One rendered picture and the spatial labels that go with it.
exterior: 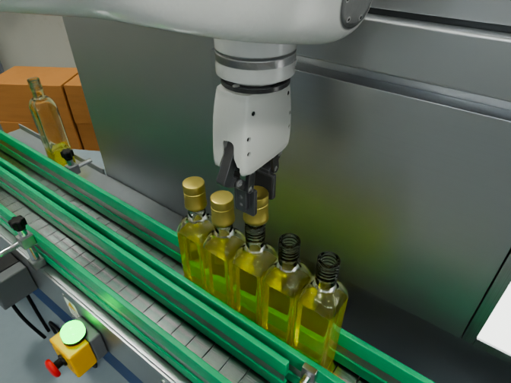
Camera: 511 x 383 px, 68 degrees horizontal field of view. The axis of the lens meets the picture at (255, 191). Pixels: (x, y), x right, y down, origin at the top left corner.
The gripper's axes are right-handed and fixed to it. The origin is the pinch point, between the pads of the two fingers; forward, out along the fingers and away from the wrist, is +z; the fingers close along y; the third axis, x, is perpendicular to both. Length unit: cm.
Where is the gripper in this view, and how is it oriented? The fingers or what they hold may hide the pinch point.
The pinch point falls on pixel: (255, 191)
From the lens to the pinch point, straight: 50.0
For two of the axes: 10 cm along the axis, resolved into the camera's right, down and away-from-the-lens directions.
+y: -5.9, 4.8, -6.5
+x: 8.1, 3.5, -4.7
